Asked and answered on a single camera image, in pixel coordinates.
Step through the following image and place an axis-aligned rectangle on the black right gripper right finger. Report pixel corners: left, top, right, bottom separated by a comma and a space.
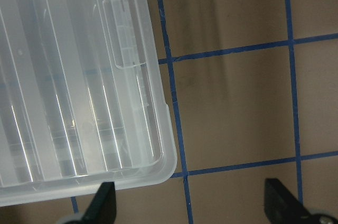
264, 178, 320, 224

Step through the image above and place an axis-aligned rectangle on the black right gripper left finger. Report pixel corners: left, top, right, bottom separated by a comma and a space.
81, 182, 117, 224

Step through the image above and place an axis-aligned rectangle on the clear plastic box lid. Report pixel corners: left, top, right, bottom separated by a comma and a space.
1, 0, 177, 207

